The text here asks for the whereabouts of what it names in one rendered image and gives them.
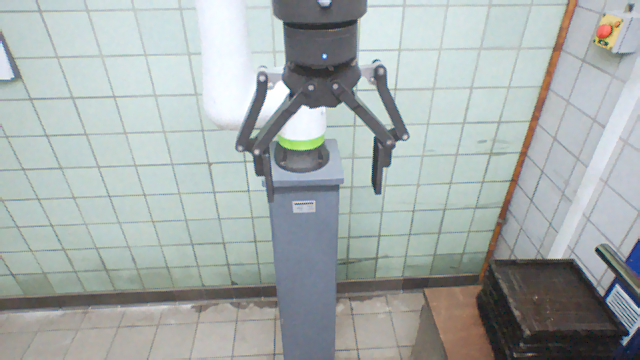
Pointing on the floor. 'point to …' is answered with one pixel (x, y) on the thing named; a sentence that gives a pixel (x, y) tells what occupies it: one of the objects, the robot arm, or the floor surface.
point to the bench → (451, 326)
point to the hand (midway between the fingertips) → (323, 185)
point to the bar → (619, 268)
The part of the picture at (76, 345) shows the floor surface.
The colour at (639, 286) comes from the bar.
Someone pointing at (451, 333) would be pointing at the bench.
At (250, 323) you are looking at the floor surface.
